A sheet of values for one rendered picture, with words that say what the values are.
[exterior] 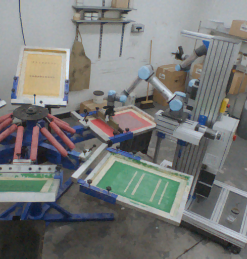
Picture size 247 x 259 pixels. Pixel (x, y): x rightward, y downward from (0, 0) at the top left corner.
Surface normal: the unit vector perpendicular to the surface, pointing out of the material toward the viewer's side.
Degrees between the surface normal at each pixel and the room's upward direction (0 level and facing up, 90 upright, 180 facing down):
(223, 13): 90
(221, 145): 90
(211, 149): 90
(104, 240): 0
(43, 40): 90
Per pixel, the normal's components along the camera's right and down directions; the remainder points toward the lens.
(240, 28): -0.75, 0.22
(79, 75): 0.15, 0.47
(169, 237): 0.11, -0.87
